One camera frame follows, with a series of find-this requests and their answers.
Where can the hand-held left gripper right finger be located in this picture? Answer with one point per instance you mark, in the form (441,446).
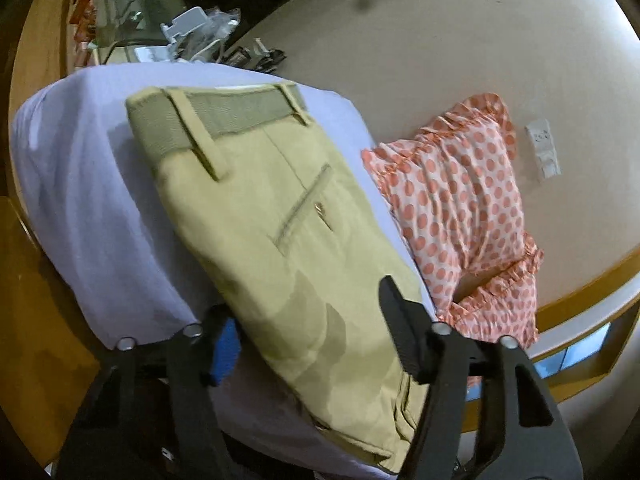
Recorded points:
(400,320)

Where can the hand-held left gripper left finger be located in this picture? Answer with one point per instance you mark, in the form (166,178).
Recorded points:
(226,347)

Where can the khaki pants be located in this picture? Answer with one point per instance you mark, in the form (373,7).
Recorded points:
(280,240)

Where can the orange polka dot garment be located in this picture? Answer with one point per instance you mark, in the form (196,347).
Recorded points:
(465,210)

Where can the lavender bed sheet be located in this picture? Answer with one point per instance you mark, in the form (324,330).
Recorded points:
(100,200)

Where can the white paper tag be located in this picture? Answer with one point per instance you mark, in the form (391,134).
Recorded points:
(544,149)

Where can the black clutter pile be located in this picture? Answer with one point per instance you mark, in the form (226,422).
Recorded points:
(260,57)

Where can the white plastic device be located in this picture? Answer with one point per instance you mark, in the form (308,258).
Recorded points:
(192,30)

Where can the glass cabinet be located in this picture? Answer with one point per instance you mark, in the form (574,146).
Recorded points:
(125,5)

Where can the wooden bed frame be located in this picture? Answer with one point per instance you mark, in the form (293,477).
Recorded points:
(45,320)

